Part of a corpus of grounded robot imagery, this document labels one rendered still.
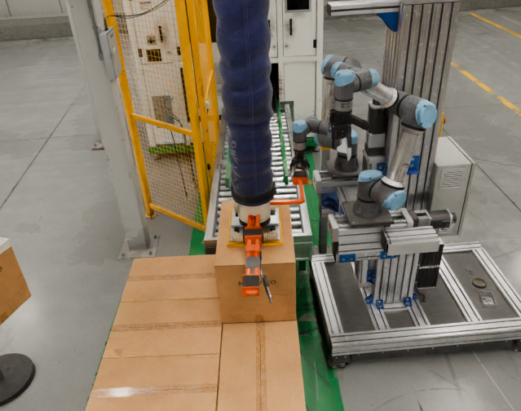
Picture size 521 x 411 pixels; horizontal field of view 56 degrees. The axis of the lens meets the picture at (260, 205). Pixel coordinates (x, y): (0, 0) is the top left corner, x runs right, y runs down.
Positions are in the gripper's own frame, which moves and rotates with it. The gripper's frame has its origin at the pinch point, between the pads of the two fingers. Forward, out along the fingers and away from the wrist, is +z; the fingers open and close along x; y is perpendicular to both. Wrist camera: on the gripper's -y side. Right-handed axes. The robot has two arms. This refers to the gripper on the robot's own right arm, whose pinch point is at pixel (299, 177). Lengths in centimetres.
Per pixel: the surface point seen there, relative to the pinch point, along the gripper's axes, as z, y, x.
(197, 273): 53, 19, -64
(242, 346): 53, 77, -35
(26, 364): 104, 40, -177
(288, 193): 56, -73, -4
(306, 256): 64, -7, 5
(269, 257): 13, 56, -19
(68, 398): 107, 64, -142
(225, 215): 13.1, 16.9, -43.3
